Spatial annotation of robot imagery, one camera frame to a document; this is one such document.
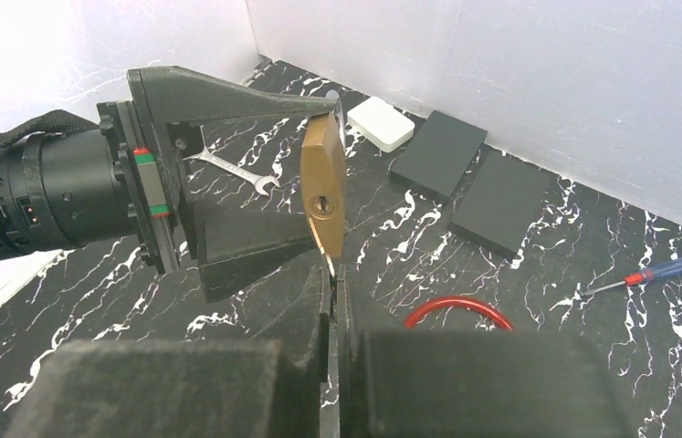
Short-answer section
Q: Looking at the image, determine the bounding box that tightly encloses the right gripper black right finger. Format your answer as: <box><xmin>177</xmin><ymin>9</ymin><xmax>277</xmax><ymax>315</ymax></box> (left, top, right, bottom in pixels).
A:
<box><xmin>335</xmin><ymin>268</ymin><xmax>634</xmax><ymax>437</ymax></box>

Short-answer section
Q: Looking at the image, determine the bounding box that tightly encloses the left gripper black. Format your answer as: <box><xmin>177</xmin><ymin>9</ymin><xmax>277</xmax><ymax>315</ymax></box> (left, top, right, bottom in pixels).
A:
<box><xmin>0</xmin><ymin>66</ymin><xmax>338</xmax><ymax>274</ymax></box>

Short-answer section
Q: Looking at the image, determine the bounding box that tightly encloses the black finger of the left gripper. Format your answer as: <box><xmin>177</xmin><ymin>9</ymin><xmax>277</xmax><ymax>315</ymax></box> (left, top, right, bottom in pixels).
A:
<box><xmin>185</xmin><ymin>200</ymin><xmax>317</xmax><ymax>303</ymax></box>

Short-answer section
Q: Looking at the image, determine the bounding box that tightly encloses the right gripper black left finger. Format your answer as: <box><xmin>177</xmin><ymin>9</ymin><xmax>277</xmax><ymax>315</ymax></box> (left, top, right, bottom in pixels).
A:
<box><xmin>6</xmin><ymin>267</ymin><xmax>330</xmax><ymax>437</ymax></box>

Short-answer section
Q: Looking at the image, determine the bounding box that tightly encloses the brass padlock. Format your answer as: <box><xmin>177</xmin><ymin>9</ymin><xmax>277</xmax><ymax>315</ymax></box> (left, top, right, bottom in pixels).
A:
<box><xmin>300</xmin><ymin>89</ymin><xmax>347</xmax><ymax>259</ymax></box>

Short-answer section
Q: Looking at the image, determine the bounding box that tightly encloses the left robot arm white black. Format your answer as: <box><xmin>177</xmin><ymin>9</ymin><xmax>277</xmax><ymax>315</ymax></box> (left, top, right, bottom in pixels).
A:
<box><xmin>0</xmin><ymin>66</ymin><xmax>347</xmax><ymax>302</ymax></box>

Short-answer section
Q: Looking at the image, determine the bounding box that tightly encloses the silver open-end wrench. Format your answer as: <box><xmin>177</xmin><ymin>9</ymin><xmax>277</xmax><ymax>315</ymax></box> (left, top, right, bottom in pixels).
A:
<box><xmin>173</xmin><ymin>127</ymin><xmax>281</xmax><ymax>196</ymax></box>

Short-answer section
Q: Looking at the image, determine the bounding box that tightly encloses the white rectangular box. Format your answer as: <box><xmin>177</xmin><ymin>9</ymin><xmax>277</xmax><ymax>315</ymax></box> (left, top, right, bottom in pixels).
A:
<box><xmin>347</xmin><ymin>97</ymin><xmax>415</xmax><ymax>153</ymax></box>

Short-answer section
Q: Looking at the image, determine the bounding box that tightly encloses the black box right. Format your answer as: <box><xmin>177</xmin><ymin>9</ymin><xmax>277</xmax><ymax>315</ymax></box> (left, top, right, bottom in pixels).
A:
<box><xmin>448</xmin><ymin>151</ymin><xmax>553</xmax><ymax>260</ymax></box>

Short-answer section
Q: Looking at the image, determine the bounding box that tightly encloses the black box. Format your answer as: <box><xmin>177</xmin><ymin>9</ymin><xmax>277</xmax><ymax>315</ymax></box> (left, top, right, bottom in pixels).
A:
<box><xmin>389</xmin><ymin>110</ymin><xmax>488</xmax><ymax>203</ymax></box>
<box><xmin>448</xmin><ymin>151</ymin><xmax>553</xmax><ymax>260</ymax></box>

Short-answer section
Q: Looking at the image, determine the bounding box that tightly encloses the black box left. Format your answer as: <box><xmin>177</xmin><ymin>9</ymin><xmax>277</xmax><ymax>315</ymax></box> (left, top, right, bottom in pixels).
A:
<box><xmin>389</xmin><ymin>110</ymin><xmax>488</xmax><ymax>203</ymax></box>

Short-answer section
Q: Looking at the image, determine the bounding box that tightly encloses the red blue screwdriver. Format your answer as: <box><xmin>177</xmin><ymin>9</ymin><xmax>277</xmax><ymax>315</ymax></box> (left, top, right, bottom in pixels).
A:
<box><xmin>581</xmin><ymin>257</ymin><xmax>682</xmax><ymax>297</ymax></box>

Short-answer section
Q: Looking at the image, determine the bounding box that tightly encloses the red cable bike lock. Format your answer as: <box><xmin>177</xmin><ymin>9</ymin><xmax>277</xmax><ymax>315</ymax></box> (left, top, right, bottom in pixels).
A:
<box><xmin>404</xmin><ymin>296</ymin><xmax>514</xmax><ymax>332</ymax></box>

